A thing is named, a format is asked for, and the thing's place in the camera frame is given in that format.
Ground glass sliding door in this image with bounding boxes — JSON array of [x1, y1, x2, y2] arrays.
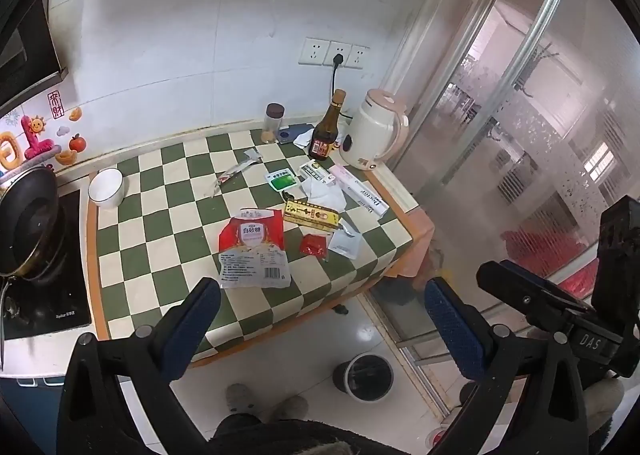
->
[[372, 0, 640, 416]]

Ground black range hood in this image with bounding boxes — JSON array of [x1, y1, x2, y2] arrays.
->
[[0, 0, 69, 108]]

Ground long silver torn wrapper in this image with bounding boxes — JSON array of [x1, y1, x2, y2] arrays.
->
[[209, 148, 265, 199]]

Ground yellow flat box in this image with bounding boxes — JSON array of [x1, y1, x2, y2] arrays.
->
[[283, 198, 341, 229]]

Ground white pink toothpaste box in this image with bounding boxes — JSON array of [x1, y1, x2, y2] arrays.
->
[[327, 164, 390, 217]]

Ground red white sugar bag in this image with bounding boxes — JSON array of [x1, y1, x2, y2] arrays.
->
[[218, 208, 292, 290]]

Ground white round trash bin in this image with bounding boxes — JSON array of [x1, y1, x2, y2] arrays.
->
[[333, 352, 395, 404]]

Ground metal door floor track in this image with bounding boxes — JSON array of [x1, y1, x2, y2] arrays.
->
[[360, 285, 453, 418]]

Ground black induction cooktop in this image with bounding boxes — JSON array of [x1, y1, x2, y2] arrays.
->
[[0, 188, 93, 342]]

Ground blue flat phone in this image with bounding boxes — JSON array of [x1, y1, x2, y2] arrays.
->
[[277, 124, 316, 145]]

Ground red plastic tub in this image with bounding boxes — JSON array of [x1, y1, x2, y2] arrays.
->
[[501, 229, 602, 297]]

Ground green white checkered tablecloth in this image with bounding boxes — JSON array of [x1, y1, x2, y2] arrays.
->
[[89, 128, 417, 366]]

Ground dark glass sauce bottle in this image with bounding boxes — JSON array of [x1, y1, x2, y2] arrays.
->
[[308, 89, 348, 161]]

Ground brown lid spice jar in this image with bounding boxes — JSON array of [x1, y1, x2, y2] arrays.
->
[[263, 102, 286, 145]]

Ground green white sachet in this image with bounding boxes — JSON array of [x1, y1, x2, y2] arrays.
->
[[264, 168, 300, 192]]

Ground red sauce packet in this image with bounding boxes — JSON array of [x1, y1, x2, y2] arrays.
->
[[299, 233, 329, 256]]

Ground white electric kettle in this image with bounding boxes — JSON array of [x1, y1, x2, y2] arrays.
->
[[339, 88, 410, 171]]

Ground white wall socket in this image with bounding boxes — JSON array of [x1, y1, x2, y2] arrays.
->
[[298, 36, 331, 67], [327, 40, 353, 69], [348, 44, 371, 71]]

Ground black plug and cable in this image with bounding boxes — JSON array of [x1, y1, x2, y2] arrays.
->
[[330, 53, 352, 117]]

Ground peach table cover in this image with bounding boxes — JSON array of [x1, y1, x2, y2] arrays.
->
[[385, 208, 436, 281]]

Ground white ceramic bowl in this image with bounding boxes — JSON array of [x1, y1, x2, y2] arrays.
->
[[88, 168, 126, 209]]

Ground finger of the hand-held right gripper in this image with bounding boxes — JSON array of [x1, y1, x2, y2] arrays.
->
[[476, 261, 576, 332], [500, 259, 596, 312]]

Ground person's right leg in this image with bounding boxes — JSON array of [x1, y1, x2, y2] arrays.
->
[[272, 417, 451, 455]]

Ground blue base cabinet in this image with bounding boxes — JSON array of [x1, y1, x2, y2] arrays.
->
[[0, 375, 68, 455]]

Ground large white tissue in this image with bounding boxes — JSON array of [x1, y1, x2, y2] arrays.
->
[[300, 179, 347, 214]]

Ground person's left leg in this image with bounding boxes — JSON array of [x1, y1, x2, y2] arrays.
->
[[211, 412, 273, 455]]

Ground small silver packet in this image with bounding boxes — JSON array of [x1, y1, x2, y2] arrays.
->
[[327, 229, 362, 259]]

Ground person's leg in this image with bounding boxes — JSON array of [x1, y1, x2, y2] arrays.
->
[[211, 412, 273, 455], [272, 417, 451, 455]]

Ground person's right forearm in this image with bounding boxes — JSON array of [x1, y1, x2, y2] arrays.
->
[[582, 377, 627, 438]]

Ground grey fuzzy slipper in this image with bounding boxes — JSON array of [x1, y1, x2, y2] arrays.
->
[[226, 383, 262, 424], [271, 394, 309, 422]]

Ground black frying pan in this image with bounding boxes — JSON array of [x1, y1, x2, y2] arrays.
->
[[0, 166, 61, 282]]

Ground white green medicine box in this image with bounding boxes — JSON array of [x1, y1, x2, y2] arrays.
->
[[298, 160, 339, 186]]

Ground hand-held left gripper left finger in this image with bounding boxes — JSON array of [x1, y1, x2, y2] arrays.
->
[[56, 276, 223, 455]]

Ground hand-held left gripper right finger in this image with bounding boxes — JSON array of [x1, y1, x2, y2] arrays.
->
[[424, 276, 591, 455]]

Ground colourful wall stickers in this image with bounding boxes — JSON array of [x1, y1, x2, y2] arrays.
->
[[0, 89, 87, 182]]

